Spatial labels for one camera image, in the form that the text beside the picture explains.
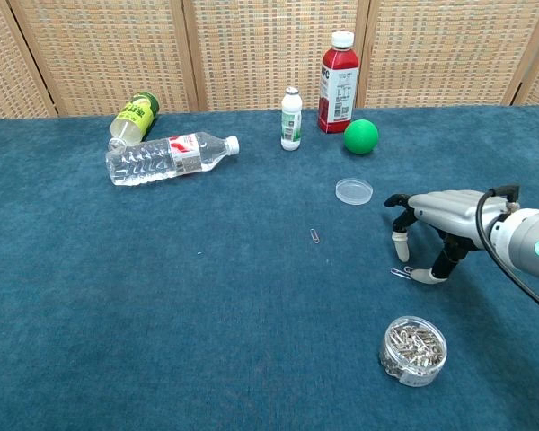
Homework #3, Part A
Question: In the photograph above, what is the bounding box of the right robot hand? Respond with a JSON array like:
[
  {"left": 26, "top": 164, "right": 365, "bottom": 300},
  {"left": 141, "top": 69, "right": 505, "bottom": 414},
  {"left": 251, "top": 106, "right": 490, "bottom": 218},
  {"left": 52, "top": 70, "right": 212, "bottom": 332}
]
[{"left": 384, "top": 189, "right": 507, "bottom": 286}]

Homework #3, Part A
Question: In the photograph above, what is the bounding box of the round paperclip container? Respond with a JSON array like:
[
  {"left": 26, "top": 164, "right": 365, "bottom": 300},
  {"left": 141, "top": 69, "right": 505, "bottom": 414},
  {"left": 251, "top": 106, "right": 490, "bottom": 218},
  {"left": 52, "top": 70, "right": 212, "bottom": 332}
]
[{"left": 378, "top": 315, "right": 448, "bottom": 387}]

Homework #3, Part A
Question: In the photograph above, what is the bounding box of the clear round plastic lid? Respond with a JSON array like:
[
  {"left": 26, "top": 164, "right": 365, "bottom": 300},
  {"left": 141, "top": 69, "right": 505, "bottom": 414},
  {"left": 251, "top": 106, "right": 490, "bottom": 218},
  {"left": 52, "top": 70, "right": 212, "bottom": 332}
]
[{"left": 334, "top": 177, "right": 374, "bottom": 207}]

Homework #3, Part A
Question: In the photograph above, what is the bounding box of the green ball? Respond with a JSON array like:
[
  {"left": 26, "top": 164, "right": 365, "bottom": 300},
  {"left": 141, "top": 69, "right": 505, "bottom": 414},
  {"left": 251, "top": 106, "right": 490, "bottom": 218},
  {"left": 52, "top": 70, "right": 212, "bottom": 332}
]
[{"left": 343, "top": 119, "right": 380, "bottom": 155}]

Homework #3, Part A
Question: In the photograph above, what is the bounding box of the red juice bottle white cap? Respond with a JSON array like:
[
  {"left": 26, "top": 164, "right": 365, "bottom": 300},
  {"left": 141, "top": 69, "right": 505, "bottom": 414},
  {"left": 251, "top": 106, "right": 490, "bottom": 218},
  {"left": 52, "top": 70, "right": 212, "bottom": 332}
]
[{"left": 317, "top": 31, "right": 360, "bottom": 135}]

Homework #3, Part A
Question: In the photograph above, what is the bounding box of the small white bottle green label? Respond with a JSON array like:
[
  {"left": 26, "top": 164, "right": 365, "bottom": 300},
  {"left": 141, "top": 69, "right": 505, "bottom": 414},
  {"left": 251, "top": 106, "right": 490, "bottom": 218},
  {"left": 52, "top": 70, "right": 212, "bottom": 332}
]
[{"left": 279, "top": 86, "right": 304, "bottom": 152}]

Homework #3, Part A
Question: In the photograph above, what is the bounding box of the blue carpet table cover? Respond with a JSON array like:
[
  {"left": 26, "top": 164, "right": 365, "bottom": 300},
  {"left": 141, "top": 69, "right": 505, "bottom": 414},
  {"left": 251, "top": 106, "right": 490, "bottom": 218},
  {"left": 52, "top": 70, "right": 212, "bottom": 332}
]
[{"left": 0, "top": 105, "right": 539, "bottom": 431}]

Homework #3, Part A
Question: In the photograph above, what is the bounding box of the clear water bottle red label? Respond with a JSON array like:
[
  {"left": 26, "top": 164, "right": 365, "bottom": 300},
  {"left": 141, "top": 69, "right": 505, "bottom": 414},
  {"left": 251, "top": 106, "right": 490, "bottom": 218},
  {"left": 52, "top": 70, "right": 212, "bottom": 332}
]
[{"left": 105, "top": 131, "right": 241, "bottom": 187}]

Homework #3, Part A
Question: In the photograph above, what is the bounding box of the green yellow drink bottle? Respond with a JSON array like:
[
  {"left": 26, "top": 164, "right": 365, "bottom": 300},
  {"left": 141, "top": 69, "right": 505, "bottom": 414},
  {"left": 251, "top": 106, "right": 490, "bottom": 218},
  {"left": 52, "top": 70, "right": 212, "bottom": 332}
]
[{"left": 109, "top": 91, "right": 161, "bottom": 152}]

